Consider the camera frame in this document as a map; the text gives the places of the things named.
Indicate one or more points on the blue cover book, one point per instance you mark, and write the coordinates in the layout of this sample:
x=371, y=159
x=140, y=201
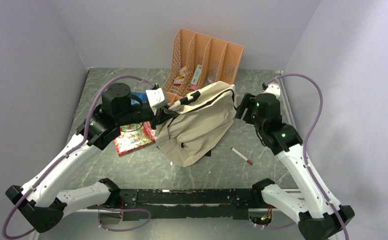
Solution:
x=138, y=98

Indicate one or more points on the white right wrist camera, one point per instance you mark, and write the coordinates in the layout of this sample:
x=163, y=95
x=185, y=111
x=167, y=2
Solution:
x=272, y=88

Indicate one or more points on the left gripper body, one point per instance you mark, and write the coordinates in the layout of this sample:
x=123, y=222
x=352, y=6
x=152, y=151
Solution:
x=157, y=119

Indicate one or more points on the beige canvas backpack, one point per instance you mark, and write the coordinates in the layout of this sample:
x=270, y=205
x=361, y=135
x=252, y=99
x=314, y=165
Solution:
x=203, y=117

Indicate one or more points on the white red pen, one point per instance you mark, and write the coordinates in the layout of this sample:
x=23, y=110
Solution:
x=243, y=157

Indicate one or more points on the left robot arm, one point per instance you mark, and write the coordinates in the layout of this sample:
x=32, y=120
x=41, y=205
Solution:
x=42, y=201

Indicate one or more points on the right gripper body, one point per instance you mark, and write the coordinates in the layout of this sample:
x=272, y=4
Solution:
x=248, y=101

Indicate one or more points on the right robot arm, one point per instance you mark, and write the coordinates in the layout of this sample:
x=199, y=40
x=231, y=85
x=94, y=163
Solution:
x=319, y=215

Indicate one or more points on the red patterned book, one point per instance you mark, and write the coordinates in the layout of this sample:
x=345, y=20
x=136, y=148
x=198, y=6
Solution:
x=133, y=137

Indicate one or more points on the green white box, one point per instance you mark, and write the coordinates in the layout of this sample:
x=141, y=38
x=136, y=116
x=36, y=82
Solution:
x=196, y=75

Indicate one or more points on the orange plastic file organizer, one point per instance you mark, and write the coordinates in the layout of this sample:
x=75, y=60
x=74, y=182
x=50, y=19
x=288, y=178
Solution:
x=199, y=60

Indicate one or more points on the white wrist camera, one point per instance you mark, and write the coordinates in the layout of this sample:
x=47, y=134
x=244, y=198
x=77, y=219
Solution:
x=157, y=98
x=272, y=88

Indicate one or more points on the red white small box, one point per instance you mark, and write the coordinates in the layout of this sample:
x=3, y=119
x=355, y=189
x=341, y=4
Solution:
x=179, y=79

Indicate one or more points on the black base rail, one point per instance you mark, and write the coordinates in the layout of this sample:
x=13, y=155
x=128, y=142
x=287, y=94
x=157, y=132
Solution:
x=234, y=203

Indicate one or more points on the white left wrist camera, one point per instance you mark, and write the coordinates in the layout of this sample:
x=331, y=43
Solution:
x=157, y=98

